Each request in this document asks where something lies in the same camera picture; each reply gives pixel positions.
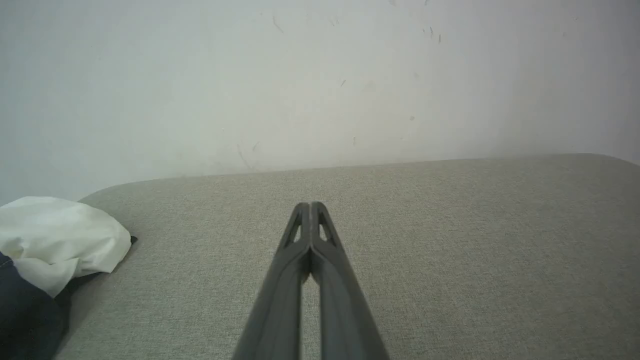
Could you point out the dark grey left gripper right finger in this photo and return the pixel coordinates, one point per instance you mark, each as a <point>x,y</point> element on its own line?
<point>345,300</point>

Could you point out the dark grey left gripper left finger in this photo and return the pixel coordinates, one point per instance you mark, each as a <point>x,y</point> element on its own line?
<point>272,300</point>

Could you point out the white and navy T-shirt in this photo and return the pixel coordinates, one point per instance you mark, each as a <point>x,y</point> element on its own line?
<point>50,235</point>

